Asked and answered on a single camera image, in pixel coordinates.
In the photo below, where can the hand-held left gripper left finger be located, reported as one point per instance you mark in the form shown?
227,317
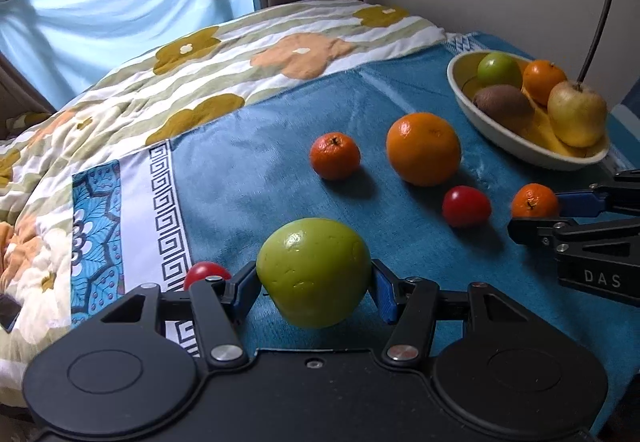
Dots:
245,291

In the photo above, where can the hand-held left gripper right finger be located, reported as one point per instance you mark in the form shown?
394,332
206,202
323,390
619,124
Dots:
385,291

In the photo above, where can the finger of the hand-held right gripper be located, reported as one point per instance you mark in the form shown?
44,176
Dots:
537,229
580,203

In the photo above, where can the small tangerine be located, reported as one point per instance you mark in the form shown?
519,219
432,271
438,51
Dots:
535,201
335,156

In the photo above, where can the green apple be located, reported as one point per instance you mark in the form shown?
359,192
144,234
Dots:
315,272
499,70

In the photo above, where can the cream bowl with yellow inside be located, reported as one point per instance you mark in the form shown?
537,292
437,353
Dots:
520,144

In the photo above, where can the yellow apple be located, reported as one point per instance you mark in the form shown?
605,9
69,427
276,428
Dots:
577,114

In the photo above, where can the orange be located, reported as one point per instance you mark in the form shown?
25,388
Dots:
423,148
544,81

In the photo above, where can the brown kiwi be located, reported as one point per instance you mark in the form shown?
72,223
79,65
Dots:
502,102

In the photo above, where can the red cherry tomato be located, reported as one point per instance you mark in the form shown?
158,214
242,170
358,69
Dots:
202,272
466,206

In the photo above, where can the blue patterned mat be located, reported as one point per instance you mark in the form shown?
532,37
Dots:
280,172

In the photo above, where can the floral striped blanket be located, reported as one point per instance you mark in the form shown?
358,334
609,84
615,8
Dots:
130,92

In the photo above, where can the black smartphone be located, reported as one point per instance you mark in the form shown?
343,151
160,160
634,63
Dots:
7,312

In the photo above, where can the light blue window cloth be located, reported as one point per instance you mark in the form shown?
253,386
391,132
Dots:
135,12

